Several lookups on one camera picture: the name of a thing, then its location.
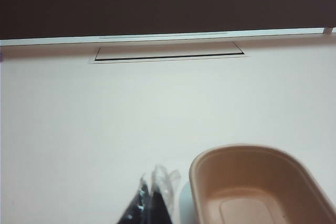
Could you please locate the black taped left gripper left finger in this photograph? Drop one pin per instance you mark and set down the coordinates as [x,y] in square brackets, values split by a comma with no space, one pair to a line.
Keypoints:
[137,208]

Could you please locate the beige paper lunchbox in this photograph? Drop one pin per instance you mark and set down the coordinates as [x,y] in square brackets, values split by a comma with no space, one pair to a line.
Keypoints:
[252,190]

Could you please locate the wide brown desk divider panel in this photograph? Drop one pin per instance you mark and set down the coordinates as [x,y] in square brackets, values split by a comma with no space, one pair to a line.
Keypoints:
[168,1]

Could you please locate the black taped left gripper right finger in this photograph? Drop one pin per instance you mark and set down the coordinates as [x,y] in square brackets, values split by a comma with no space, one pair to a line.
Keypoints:
[158,205]

